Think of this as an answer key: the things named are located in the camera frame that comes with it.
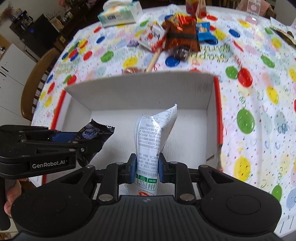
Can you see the brown foil snack bag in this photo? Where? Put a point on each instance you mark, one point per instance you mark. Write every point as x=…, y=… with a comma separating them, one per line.
x=181, y=35

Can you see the white green snack packet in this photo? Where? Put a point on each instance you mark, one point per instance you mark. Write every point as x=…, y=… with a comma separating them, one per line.
x=150, y=136

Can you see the opened wrapper on tablecloth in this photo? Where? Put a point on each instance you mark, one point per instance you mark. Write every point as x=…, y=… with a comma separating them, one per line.
x=285, y=36

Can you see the balloon birthday tablecloth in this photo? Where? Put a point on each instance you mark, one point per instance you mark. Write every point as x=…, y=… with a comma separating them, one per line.
x=256, y=71

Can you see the tissue box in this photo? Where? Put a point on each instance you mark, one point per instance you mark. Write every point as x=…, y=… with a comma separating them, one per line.
x=120, y=12

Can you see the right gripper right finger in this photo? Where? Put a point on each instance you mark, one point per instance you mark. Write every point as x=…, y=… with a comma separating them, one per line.
x=178, y=174

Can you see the small red wrapped snack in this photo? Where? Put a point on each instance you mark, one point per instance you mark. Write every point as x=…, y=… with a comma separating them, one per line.
x=133, y=70

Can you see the person's left hand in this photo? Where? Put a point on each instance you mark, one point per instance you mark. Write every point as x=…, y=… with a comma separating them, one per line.
x=13, y=194

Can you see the clear pink plastic case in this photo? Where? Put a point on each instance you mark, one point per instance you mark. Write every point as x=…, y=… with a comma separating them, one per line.
x=253, y=11

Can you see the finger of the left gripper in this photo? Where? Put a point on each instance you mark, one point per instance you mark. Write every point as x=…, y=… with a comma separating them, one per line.
x=87, y=151
x=63, y=137

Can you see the white red cardboard box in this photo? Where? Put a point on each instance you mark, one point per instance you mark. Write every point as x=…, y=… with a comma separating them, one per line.
x=120, y=101

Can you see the black dark snack packet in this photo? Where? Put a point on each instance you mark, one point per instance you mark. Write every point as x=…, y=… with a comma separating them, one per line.
x=94, y=131

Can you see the white red snack packet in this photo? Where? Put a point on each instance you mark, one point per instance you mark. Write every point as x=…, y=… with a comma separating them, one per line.
x=153, y=37

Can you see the sausage stick snack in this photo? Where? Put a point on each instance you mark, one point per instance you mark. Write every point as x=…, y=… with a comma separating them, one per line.
x=153, y=61

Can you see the blue cookie packet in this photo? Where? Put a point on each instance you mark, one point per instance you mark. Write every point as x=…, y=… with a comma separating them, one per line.
x=203, y=32

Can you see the small purple candy wrapper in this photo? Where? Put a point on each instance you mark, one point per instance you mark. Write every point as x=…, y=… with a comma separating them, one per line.
x=132, y=43

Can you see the white cabinet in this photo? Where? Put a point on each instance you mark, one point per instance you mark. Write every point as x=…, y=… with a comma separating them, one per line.
x=16, y=67

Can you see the red yellow chip bag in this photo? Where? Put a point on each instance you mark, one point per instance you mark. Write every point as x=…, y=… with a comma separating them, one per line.
x=180, y=18

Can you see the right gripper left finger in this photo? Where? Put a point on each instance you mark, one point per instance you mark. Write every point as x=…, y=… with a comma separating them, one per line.
x=112, y=176

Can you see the wooden chair left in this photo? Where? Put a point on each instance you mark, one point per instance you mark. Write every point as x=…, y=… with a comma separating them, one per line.
x=32, y=89

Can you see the dark plum candy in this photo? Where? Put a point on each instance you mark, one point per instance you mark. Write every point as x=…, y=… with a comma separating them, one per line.
x=181, y=53

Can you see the orange juice bottle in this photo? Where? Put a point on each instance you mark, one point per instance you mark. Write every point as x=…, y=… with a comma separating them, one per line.
x=196, y=8

